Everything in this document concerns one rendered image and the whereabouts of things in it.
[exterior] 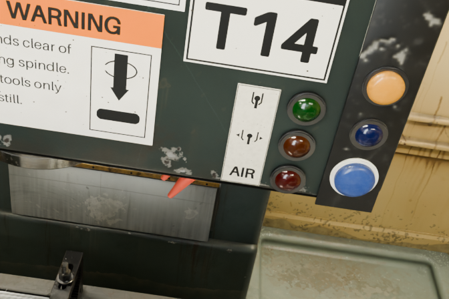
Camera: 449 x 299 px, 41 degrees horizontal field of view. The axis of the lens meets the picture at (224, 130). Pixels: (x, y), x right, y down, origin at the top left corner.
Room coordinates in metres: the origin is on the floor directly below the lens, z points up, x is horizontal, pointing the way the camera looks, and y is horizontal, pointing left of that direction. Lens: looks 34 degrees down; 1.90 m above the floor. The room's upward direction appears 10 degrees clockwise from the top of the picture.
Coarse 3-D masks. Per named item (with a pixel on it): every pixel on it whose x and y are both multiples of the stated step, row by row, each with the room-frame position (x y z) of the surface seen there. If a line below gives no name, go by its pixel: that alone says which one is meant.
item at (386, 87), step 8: (384, 72) 0.36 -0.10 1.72; (392, 72) 0.36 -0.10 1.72; (376, 80) 0.36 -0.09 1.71; (384, 80) 0.36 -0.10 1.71; (392, 80) 0.36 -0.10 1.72; (400, 80) 0.36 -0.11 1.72; (368, 88) 0.36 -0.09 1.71; (376, 88) 0.36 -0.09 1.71; (384, 88) 0.36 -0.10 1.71; (392, 88) 0.36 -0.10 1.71; (400, 88) 0.36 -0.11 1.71; (368, 96) 0.36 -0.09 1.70; (376, 96) 0.36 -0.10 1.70; (384, 96) 0.36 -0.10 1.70; (392, 96) 0.36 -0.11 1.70; (400, 96) 0.36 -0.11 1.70; (384, 104) 0.36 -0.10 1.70
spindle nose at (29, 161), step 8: (0, 152) 0.49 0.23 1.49; (8, 152) 0.48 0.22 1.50; (0, 160) 0.49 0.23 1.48; (8, 160) 0.48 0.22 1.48; (16, 160) 0.48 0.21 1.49; (24, 160) 0.48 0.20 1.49; (32, 160) 0.48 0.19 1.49; (40, 160) 0.48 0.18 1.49; (48, 160) 0.49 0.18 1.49; (56, 160) 0.49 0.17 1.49; (64, 160) 0.49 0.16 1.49; (32, 168) 0.48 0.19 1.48; (40, 168) 0.48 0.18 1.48; (48, 168) 0.49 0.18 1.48; (56, 168) 0.49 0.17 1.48
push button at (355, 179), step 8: (344, 168) 0.36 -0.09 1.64; (352, 168) 0.36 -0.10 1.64; (360, 168) 0.36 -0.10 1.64; (368, 168) 0.36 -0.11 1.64; (336, 176) 0.36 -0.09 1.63; (344, 176) 0.36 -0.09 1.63; (352, 176) 0.36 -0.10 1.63; (360, 176) 0.36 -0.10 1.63; (368, 176) 0.36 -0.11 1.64; (336, 184) 0.36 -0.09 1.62; (344, 184) 0.36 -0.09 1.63; (352, 184) 0.36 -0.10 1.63; (360, 184) 0.36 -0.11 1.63; (368, 184) 0.36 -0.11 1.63; (344, 192) 0.36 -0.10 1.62; (352, 192) 0.36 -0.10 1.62; (360, 192) 0.36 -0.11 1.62
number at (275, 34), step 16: (256, 0) 0.36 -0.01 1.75; (256, 16) 0.36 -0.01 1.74; (272, 16) 0.36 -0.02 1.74; (288, 16) 0.36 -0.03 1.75; (304, 16) 0.36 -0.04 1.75; (320, 16) 0.36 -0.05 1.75; (256, 32) 0.36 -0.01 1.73; (272, 32) 0.36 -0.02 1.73; (288, 32) 0.36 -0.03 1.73; (304, 32) 0.36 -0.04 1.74; (320, 32) 0.36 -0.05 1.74; (256, 48) 0.36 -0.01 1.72; (272, 48) 0.36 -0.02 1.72; (288, 48) 0.36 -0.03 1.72; (304, 48) 0.36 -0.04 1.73; (320, 48) 0.36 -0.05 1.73; (272, 64) 0.36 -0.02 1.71; (288, 64) 0.36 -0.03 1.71; (304, 64) 0.36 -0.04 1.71; (320, 64) 0.36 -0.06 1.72
